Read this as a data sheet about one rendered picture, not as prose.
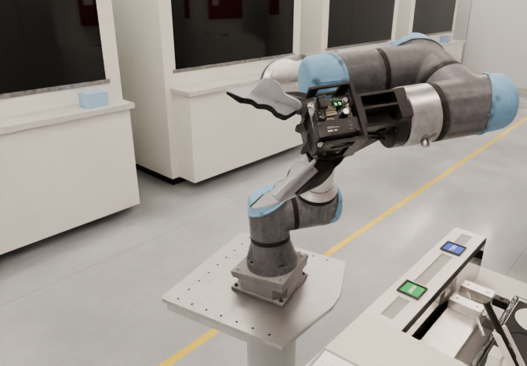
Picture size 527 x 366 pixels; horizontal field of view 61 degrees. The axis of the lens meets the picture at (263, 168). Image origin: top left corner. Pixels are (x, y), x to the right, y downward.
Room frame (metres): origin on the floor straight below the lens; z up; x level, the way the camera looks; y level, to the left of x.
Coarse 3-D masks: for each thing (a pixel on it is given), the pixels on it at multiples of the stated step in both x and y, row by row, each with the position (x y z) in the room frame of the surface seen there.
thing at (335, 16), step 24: (312, 0) 5.45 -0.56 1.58; (336, 0) 5.54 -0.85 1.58; (360, 0) 5.92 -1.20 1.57; (384, 0) 6.37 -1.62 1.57; (312, 24) 5.44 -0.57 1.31; (336, 24) 5.56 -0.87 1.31; (360, 24) 5.95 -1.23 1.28; (384, 24) 6.41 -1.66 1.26; (312, 48) 5.43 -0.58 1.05; (336, 48) 5.57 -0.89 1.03; (360, 48) 5.98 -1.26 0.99
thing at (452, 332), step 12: (444, 312) 0.93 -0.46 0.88; (456, 312) 0.93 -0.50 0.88; (444, 324) 0.89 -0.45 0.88; (456, 324) 0.89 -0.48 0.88; (468, 324) 0.89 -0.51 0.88; (432, 336) 0.84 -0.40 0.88; (444, 336) 0.84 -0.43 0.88; (456, 336) 0.84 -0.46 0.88; (468, 336) 0.85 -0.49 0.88; (444, 348) 0.81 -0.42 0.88; (456, 348) 0.81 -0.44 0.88
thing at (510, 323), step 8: (520, 304) 0.94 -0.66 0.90; (512, 312) 0.91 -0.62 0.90; (512, 320) 0.88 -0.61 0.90; (512, 328) 0.85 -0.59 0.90; (520, 328) 0.85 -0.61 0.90; (512, 336) 0.82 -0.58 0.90; (520, 336) 0.82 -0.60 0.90; (496, 344) 0.80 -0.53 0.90; (520, 344) 0.80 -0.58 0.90; (488, 352) 0.77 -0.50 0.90; (520, 352) 0.77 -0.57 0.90
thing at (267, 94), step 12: (264, 84) 0.53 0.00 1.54; (276, 84) 0.52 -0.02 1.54; (240, 96) 0.55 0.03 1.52; (252, 96) 0.55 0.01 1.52; (264, 96) 0.55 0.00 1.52; (276, 96) 0.54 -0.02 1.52; (288, 96) 0.53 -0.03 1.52; (264, 108) 0.56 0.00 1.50; (276, 108) 0.54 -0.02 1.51; (288, 108) 0.54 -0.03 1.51
